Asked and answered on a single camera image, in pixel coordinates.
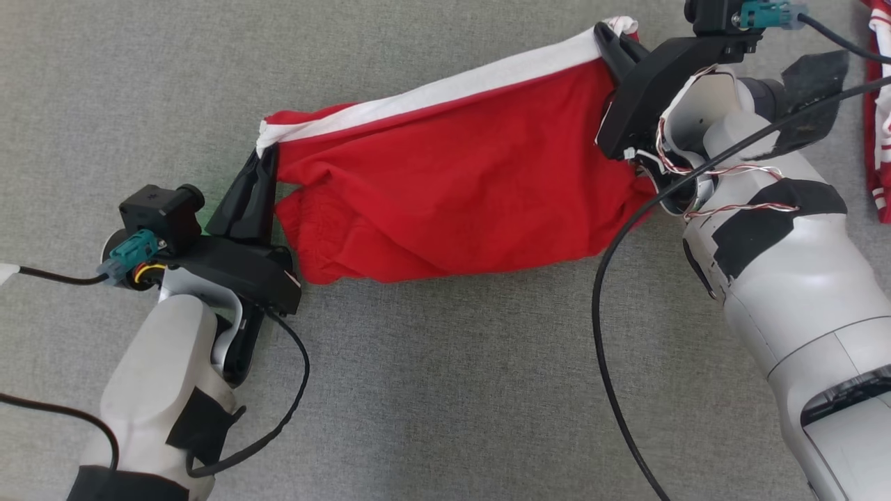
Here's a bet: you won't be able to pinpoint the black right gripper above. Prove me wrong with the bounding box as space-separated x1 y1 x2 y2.
594 22 761 162

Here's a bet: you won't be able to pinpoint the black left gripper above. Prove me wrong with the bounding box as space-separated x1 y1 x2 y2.
161 147 303 317

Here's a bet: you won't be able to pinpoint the red garment wide white band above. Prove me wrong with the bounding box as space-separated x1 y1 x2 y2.
256 15 659 286

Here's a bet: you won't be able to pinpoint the red garment striped white trim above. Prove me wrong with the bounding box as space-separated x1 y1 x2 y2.
858 0 891 225

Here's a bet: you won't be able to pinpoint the grey fabric sofa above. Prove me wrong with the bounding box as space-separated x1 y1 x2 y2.
0 0 891 501

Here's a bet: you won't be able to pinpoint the teal plug left camera cable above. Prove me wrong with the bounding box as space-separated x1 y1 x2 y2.
0 228 168 287

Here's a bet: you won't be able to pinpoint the teal plug camera cable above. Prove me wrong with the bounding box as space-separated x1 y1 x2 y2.
0 228 168 287
738 0 891 65

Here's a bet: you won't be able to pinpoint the teal plug right camera cable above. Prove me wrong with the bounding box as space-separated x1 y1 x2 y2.
738 0 891 65

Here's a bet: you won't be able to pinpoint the red white twisted wires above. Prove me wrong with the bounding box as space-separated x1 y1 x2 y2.
653 65 800 222

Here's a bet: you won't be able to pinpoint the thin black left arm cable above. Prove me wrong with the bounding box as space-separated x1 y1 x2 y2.
187 306 311 481
0 393 120 474

